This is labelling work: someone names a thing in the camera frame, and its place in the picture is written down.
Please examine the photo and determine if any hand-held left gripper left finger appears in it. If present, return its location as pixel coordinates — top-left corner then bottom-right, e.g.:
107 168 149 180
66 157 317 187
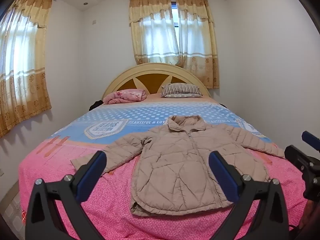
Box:
25 151 107 240

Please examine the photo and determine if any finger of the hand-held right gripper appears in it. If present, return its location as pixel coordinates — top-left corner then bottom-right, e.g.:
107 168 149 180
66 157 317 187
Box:
284 144 320 178
301 131 320 153

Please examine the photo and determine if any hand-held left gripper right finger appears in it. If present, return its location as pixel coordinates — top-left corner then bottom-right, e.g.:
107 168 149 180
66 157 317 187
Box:
209 151 290 240

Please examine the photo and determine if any beige quilted puffer jacket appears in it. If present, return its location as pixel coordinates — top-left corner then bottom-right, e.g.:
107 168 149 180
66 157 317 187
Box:
71 115 285 217

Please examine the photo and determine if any person's dark red clothing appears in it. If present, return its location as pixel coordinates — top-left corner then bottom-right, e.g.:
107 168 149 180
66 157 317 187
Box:
299 199 320 240

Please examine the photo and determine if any bed with pink blue cover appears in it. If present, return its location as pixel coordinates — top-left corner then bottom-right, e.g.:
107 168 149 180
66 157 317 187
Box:
19 97 308 240

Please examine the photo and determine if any dark item beside bed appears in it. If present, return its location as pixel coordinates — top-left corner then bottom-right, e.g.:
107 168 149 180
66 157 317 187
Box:
88 100 104 111

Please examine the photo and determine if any peach bed sheet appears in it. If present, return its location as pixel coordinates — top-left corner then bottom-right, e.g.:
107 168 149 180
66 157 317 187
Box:
145 93 227 108

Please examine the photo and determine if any folded pink floral blanket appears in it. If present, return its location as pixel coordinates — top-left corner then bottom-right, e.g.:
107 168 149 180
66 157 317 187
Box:
103 89 148 105

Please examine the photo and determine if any striped pillow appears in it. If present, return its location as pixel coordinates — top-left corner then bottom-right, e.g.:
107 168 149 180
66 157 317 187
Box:
160 82 203 98

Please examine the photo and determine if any cream arched wooden headboard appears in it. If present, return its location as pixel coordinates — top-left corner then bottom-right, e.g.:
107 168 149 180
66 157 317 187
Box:
101 63 212 103

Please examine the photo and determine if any wide yellow sheer curtain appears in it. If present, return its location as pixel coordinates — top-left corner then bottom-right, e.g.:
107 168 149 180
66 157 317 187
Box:
0 0 53 138

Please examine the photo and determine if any long yellow sheer curtain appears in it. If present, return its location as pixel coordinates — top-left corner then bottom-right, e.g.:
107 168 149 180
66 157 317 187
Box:
175 0 221 89

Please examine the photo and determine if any short yellow sheer curtain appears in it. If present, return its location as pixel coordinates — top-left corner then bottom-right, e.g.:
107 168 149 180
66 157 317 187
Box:
128 0 181 67

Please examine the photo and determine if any window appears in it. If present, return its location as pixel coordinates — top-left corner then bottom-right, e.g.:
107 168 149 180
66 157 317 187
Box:
171 2 179 28

